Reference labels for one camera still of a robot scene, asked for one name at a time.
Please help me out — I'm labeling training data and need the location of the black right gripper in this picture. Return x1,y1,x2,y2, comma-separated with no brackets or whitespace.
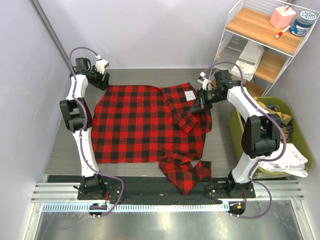
190,87,225,114

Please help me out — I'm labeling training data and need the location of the red black plaid shirt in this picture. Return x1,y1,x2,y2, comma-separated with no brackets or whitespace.
91,83,212,195

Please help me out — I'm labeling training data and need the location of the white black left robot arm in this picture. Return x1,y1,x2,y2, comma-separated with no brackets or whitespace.
59,57,110,200

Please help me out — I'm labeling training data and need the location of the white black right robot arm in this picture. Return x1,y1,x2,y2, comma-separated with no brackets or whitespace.
190,70,281,198

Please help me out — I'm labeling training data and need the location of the grey booklets stack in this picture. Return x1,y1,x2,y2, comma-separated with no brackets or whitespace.
216,35,265,81

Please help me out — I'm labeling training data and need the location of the green laundry basket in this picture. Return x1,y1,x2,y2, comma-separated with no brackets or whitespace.
227,96,315,179

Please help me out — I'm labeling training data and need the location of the yellow plaid shirt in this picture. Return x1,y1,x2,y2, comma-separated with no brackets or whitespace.
253,96,294,143

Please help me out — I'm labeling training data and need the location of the red white marker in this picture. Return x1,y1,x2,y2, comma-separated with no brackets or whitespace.
274,25,291,39

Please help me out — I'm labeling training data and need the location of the white shirt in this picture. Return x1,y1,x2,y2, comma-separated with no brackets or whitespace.
259,143,308,178

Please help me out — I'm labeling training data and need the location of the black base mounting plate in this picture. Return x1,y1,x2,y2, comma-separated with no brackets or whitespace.
46,174,256,218

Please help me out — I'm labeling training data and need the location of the pink cube box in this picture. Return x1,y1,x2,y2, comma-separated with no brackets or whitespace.
269,5,296,29

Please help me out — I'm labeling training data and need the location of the blue lidded jar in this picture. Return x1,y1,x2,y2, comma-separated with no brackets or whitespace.
289,11,317,37

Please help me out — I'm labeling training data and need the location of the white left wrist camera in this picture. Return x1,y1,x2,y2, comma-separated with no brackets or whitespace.
95,55,109,75

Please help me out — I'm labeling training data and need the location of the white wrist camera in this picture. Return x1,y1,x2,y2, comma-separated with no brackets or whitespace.
95,55,109,75
197,71,211,90

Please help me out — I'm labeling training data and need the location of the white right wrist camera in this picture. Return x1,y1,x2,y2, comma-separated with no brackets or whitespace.
197,71,211,90

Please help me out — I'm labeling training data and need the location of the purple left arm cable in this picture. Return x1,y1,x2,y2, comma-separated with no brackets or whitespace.
49,46,125,230

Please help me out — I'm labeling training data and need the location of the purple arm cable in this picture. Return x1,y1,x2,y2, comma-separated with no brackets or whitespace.
49,46,125,230
203,61,274,220

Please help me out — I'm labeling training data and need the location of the white wire wooden shelf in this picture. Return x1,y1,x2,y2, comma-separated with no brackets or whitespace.
210,0,320,101

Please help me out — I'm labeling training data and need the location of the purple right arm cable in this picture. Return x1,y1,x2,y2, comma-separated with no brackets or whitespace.
203,61,274,220

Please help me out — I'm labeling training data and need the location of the white slotted cable duct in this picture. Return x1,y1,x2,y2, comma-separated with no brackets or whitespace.
42,201,230,213

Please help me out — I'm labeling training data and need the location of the aluminium rail frame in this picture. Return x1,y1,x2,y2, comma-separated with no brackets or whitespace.
23,174,316,240

